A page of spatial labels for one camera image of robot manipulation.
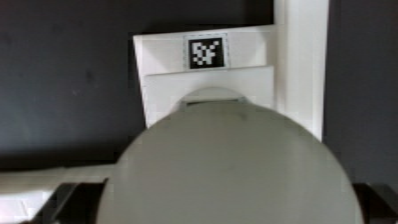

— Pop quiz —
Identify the white lamp base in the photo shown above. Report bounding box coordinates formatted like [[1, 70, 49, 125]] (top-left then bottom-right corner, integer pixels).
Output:
[[132, 25, 276, 124]]

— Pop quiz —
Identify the white foam border frame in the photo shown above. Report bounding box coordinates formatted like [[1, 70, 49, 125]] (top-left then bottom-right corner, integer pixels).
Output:
[[0, 0, 330, 224]]

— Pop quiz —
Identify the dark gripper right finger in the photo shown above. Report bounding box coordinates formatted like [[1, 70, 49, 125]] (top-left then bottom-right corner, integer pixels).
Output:
[[353, 183, 398, 224]]

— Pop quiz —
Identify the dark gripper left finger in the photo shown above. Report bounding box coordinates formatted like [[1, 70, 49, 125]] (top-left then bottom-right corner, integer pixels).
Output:
[[28, 183, 104, 224]]

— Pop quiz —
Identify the white lamp bulb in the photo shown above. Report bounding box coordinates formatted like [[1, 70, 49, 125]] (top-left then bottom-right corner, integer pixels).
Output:
[[93, 87, 365, 224]]

